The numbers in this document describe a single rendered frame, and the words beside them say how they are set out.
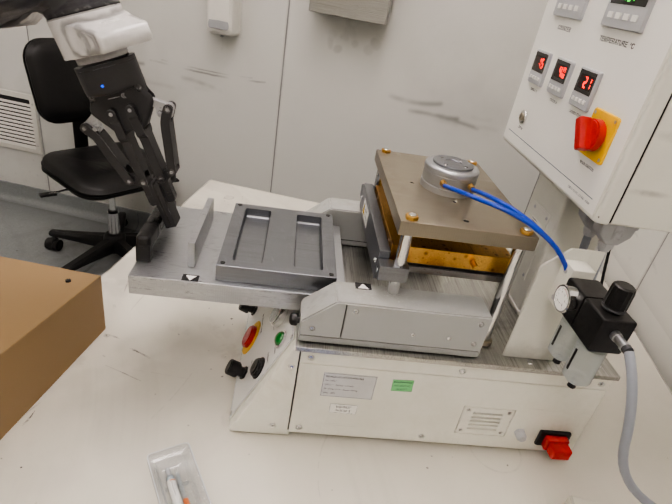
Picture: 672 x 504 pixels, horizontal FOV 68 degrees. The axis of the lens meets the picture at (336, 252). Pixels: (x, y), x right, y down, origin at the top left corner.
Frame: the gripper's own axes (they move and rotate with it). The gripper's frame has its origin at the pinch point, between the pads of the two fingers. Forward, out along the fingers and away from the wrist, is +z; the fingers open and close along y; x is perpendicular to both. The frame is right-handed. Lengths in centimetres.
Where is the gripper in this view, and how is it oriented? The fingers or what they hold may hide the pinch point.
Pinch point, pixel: (164, 202)
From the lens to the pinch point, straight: 76.8
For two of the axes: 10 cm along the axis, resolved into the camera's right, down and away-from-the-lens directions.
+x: 0.5, 5.1, -8.6
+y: -9.8, 2.0, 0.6
